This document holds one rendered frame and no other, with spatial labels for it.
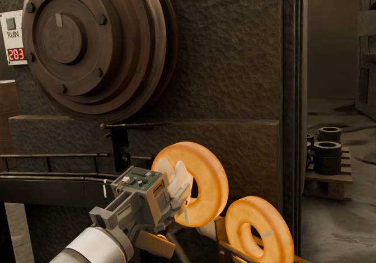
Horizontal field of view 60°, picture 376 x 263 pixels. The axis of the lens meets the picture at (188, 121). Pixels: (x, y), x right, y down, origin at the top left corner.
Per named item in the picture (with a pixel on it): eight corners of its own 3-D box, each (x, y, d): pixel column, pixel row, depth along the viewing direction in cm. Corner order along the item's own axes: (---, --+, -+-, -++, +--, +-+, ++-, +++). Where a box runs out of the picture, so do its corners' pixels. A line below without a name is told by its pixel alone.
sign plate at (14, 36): (13, 65, 120) (4, 13, 116) (68, 61, 110) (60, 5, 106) (7, 65, 118) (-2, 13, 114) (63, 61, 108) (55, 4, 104)
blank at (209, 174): (155, 140, 65) (144, 144, 63) (224, 141, 56) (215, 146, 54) (165, 214, 67) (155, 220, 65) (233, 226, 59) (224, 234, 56)
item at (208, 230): (216, 229, 80) (214, 206, 79) (241, 242, 73) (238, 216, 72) (196, 238, 77) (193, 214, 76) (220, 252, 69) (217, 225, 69)
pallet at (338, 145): (190, 182, 271) (187, 131, 262) (221, 153, 344) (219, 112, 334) (351, 201, 222) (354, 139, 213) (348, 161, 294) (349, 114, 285)
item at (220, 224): (245, 255, 73) (240, 209, 72) (247, 256, 73) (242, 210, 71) (219, 268, 69) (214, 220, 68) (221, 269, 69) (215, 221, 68)
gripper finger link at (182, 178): (199, 148, 57) (169, 178, 50) (205, 175, 59) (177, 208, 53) (184, 145, 59) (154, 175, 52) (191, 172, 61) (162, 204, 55)
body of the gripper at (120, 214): (170, 170, 49) (116, 225, 41) (182, 214, 53) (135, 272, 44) (133, 162, 53) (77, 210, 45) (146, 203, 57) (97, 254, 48)
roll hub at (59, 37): (45, 94, 92) (28, -11, 86) (129, 93, 81) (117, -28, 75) (28, 97, 87) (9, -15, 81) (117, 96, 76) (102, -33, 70)
